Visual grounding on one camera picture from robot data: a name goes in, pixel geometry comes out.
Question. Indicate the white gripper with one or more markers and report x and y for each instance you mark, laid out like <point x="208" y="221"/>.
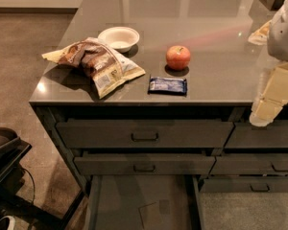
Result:
<point x="284" y="37"/>

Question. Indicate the brown chip bag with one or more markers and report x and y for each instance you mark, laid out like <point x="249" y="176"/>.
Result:
<point x="107" y="68"/>

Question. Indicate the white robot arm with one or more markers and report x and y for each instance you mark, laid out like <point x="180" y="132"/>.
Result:
<point x="277" y="43"/>

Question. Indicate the top right grey drawer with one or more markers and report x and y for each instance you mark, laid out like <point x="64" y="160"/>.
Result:
<point x="246" y="136"/>

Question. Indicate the grey drawer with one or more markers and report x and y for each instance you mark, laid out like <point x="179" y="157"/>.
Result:
<point x="143" y="163"/>
<point x="246" y="185"/>
<point x="246" y="136"/>
<point x="144" y="134"/>
<point x="236" y="164"/>

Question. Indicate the middle right grey drawer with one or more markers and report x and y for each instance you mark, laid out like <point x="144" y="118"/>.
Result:
<point x="236" y="164"/>

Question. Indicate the bottom right grey drawer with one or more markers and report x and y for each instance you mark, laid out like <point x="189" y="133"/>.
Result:
<point x="246" y="185"/>

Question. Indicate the open bottom left drawer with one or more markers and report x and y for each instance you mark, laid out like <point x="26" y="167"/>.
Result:
<point x="144" y="202"/>

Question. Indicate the middle left grey drawer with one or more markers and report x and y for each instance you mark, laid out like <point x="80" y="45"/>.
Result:
<point x="143" y="163"/>

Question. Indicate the top left grey drawer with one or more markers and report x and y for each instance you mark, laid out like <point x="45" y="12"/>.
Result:
<point x="144" y="134"/>

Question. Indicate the red apple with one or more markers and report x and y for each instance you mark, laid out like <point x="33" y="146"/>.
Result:
<point x="178" y="57"/>

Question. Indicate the blue snack bar wrapper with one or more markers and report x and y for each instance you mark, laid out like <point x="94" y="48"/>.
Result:
<point x="172" y="86"/>

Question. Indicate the white paper bowl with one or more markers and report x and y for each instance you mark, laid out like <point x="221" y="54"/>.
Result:
<point x="120" y="39"/>

